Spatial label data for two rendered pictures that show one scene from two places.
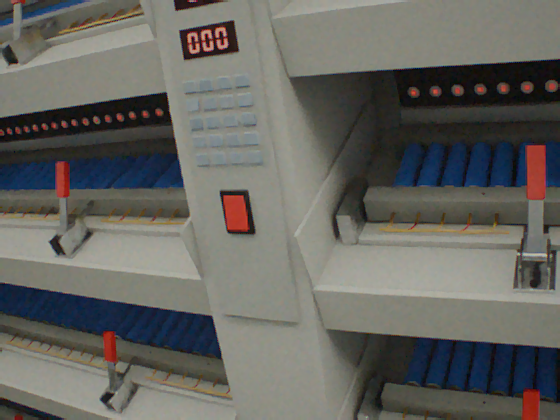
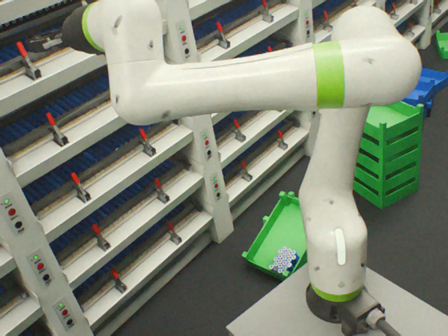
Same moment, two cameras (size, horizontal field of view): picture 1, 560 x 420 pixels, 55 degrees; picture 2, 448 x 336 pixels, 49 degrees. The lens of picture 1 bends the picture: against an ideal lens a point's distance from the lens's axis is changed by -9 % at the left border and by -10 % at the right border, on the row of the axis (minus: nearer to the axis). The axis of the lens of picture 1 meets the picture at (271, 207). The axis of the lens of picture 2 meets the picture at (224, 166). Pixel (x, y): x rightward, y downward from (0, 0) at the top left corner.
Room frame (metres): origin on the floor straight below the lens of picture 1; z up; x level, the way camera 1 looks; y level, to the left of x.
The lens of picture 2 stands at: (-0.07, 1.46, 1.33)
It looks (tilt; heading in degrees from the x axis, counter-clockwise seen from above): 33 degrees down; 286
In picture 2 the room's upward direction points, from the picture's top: 11 degrees counter-clockwise
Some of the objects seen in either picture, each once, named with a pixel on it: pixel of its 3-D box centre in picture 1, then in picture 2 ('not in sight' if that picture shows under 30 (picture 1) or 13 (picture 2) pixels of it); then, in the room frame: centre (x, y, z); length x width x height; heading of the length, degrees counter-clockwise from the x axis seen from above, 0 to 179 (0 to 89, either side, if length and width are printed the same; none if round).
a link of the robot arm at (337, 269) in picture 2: not in sight; (335, 248); (-0.04, 0.64, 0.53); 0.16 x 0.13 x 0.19; 99
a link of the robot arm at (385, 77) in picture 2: not in sight; (365, 71); (-0.11, 0.64, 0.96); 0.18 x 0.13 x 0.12; 9
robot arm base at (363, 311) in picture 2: not in sight; (353, 305); (-0.08, 0.69, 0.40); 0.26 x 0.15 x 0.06; 130
